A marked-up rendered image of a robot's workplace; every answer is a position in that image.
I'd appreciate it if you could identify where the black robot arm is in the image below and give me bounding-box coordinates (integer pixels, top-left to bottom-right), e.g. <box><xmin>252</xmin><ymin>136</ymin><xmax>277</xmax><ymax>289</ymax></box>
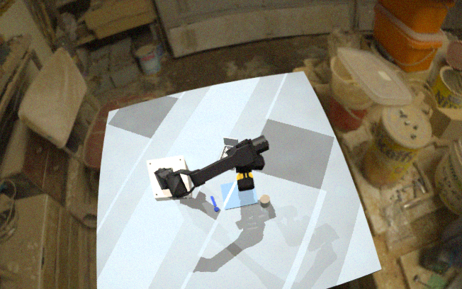
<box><xmin>154</xmin><ymin>135</ymin><xmax>269</xmax><ymax>198</ymax></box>

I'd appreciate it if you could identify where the yellow plate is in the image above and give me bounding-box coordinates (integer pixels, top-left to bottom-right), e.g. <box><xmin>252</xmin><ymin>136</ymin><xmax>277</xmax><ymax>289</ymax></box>
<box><xmin>237</xmin><ymin>173</ymin><xmax>253</xmax><ymax>180</ymax></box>

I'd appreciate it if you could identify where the white dish rack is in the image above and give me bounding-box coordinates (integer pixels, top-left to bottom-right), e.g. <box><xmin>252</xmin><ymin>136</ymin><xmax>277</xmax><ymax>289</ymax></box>
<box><xmin>219</xmin><ymin>137</ymin><xmax>239</xmax><ymax>160</ymax></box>

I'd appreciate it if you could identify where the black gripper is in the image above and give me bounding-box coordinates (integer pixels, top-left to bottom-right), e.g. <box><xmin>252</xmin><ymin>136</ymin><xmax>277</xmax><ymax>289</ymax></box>
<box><xmin>235</xmin><ymin>167</ymin><xmax>254</xmax><ymax>192</ymax></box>

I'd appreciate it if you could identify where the light blue square mat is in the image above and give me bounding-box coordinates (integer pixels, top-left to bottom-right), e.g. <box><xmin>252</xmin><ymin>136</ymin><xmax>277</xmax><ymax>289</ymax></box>
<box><xmin>220</xmin><ymin>181</ymin><xmax>259</xmax><ymax>210</ymax></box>

